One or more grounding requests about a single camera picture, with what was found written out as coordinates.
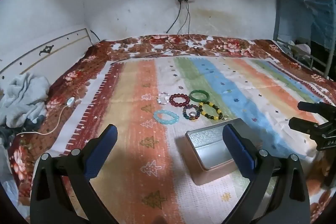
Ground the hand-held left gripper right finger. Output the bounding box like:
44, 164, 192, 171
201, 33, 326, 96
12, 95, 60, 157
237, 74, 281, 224
222, 124, 311, 224

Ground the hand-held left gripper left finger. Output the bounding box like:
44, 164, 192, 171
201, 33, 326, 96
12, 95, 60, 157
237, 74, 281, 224
30, 124, 118, 224

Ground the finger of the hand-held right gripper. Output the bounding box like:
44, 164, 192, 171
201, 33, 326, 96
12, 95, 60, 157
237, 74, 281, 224
288, 117, 336, 139
297, 101, 336, 121

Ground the silver metal tin box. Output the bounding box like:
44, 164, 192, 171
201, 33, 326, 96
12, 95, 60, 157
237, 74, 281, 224
185, 118, 259, 186

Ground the yellow and green bead bracelet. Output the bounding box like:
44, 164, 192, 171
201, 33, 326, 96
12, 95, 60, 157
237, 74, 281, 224
198, 100, 224, 121

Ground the green jade bangle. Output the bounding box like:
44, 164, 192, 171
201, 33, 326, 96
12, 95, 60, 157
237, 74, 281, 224
189, 90, 210, 103

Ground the light blue bead bracelet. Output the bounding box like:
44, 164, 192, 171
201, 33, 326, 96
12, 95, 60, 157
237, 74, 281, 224
153, 110, 180, 125

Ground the multicolour bead bracelet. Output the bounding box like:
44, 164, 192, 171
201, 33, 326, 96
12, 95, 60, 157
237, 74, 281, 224
182, 104, 203, 122

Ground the clear crystal bead bracelet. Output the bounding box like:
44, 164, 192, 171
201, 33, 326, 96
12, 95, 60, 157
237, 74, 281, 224
157, 92, 171, 105

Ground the dark red bead bracelet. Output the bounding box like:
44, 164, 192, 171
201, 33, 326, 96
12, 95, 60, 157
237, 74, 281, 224
169, 93, 191, 107

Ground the white cloth bundle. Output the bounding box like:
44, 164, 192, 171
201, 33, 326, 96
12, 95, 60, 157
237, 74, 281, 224
289, 40, 312, 57

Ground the striped blanket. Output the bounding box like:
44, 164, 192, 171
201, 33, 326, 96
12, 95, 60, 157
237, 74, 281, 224
54, 55, 336, 224

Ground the grey crumpled cloth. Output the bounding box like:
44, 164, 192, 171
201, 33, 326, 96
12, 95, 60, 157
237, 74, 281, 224
0, 73, 51, 128

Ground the dark cloth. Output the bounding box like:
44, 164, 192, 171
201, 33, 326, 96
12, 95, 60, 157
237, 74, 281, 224
0, 115, 45, 148

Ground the blue plastic sheet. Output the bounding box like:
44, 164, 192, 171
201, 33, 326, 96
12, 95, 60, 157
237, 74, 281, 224
278, 0, 336, 49

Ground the white headboard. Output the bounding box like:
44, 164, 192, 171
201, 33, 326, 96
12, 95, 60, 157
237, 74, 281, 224
0, 28, 94, 80

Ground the white cable with inline switch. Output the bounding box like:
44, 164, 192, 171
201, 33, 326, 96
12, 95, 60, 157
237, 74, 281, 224
18, 97, 76, 136

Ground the blue metal bed frame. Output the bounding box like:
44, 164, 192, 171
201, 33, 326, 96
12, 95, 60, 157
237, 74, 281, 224
273, 0, 336, 80

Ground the black cable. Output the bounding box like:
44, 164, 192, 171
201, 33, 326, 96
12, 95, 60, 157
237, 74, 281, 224
177, 1, 191, 36
90, 29, 101, 44
165, 1, 183, 34

